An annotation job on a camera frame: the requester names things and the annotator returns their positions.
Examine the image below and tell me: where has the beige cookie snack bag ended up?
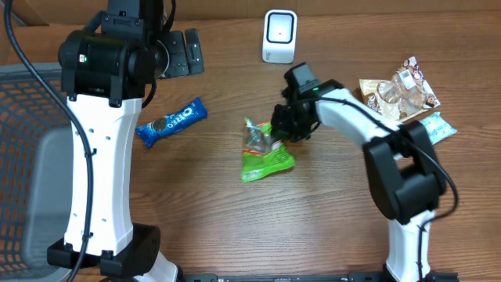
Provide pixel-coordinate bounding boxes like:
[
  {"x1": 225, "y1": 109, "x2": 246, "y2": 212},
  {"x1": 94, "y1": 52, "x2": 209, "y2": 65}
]
[{"x1": 359, "y1": 56, "x2": 441, "y2": 122}]

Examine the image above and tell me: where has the teal snack packet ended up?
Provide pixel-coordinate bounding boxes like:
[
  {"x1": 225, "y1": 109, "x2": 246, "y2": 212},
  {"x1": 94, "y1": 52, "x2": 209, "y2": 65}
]
[{"x1": 420, "y1": 112, "x2": 457, "y2": 145}]

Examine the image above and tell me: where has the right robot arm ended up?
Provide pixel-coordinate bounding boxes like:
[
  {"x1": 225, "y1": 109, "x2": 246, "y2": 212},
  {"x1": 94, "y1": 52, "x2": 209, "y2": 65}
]
[{"x1": 271, "y1": 63, "x2": 446, "y2": 281}]

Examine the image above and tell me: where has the green snack bag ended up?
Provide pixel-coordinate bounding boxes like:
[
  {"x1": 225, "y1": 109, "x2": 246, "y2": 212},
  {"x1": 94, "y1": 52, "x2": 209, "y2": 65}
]
[{"x1": 241, "y1": 118, "x2": 295, "y2": 183}]

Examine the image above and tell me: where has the white barcode scanner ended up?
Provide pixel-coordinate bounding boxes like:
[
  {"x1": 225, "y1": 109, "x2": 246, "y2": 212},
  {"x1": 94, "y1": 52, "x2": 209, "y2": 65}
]
[{"x1": 262, "y1": 9, "x2": 297, "y2": 64}]

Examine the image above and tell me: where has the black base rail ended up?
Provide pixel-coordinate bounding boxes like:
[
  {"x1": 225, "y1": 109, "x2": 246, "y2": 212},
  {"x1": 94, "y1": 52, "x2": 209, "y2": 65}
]
[{"x1": 181, "y1": 270, "x2": 394, "y2": 282}]

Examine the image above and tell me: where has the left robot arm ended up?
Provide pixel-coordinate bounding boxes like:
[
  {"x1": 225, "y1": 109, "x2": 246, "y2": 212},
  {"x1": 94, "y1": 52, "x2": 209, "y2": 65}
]
[{"x1": 47, "y1": 0, "x2": 182, "y2": 281}]

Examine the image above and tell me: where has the grey plastic mesh basket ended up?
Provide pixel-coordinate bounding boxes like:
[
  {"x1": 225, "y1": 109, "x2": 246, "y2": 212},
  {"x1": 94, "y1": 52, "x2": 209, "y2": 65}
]
[{"x1": 1, "y1": 64, "x2": 73, "y2": 281}]

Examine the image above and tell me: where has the blue oreo packet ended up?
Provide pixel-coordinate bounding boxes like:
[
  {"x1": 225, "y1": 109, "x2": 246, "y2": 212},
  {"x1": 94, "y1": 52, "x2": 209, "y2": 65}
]
[{"x1": 135, "y1": 97, "x2": 208, "y2": 148}]

